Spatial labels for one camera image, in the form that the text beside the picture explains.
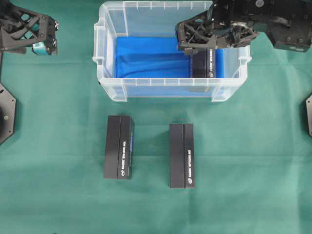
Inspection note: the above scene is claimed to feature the black camera box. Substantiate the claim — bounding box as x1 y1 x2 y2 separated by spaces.
190 49 216 78
103 115 135 180
169 123 195 189

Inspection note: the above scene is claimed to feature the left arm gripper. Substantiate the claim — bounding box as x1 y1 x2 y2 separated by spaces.
0 0 59 55

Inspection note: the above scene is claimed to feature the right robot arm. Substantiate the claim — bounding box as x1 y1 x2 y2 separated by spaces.
176 0 312 55

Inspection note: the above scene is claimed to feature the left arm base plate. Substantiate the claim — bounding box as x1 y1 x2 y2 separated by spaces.
0 84 16 144

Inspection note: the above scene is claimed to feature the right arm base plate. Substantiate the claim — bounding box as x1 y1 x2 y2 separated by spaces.
306 95 312 137

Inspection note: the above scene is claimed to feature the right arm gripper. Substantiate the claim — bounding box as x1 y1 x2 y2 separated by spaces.
175 0 258 55

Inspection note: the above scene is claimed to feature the black frame rail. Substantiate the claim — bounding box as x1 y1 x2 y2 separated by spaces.
0 52 3 81

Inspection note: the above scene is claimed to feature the clear plastic storage case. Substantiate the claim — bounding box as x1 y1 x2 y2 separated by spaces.
93 1 252 102

